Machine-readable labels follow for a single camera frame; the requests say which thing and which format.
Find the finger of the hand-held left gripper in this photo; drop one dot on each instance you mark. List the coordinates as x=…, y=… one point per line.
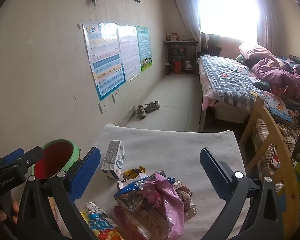
x=33, y=155
x=13, y=155

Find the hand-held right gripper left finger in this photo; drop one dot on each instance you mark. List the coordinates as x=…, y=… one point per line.
x=86, y=172

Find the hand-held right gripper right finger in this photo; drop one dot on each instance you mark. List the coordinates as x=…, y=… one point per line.
x=212, y=172

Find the green-rimmed red basin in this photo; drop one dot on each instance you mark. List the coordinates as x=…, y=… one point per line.
x=55, y=160

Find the white blue milk carton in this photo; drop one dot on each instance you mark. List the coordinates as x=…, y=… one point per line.
x=113, y=160

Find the person's left hand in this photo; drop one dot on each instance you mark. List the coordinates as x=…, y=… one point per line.
x=15, y=208

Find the crumpled paper wrapper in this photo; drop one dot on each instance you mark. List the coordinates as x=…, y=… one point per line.
x=186, y=200

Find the yellow crumpled wrapper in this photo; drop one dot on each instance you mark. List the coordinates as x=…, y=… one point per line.
x=133, y=172

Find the blue yellow snack packet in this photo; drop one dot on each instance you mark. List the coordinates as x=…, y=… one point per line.
x=100, y=222

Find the pink plastic wrapper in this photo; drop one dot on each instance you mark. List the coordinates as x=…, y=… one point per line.
x=165, y=200

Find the white bed base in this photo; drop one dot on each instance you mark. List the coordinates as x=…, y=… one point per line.
x=230, y=112

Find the brown plaid mattress cover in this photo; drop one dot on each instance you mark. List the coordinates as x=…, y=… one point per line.
x=263, y=132

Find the pink bed sheet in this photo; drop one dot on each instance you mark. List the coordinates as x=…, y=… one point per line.
x=207, y=97

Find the grey child's shoe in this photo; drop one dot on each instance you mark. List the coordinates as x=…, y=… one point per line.
x=141, y=111
x=152, y=106

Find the blue children's book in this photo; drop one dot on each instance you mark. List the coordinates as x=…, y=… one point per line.
x=277, y=106

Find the bed with plaid quilt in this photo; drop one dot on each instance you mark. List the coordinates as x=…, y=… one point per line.
x=225, y=75

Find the white patterned bag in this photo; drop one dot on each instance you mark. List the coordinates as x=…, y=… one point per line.
x=188, y=65

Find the red plastic bucket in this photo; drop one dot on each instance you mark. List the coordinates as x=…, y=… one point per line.
x=176, y=66

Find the black garment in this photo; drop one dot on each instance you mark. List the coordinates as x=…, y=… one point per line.
x=252, y=62

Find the purple blanket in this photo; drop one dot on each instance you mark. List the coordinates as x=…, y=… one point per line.
x=277, y=75

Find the pink pillow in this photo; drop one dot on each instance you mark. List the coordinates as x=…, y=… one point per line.
x=257, y=52

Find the dark storage shelf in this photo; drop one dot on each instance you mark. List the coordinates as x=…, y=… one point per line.
x=181, y=43

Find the red white small boxes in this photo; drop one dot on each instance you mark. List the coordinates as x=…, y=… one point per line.
x=172, y=37

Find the pale patterned curtain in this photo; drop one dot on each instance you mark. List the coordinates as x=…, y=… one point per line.
x=266, y=22
x=187, y=10

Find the bright window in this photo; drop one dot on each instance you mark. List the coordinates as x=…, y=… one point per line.
x=227, y=10

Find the white wall socket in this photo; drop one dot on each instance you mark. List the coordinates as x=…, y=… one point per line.
x=103, y=107

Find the wooden bed frame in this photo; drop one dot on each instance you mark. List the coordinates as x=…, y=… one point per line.
x=287, y=170

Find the white wall switch plate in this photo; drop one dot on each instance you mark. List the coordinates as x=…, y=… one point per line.
x=115, y=96

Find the blue alphabet wall poster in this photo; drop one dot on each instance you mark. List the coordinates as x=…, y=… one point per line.
x=102, y=62

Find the white chart wall poster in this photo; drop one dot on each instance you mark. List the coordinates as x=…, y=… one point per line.
x=128, y=52

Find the green wall poster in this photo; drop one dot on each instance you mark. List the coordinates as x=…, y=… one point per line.
x=145, y=47

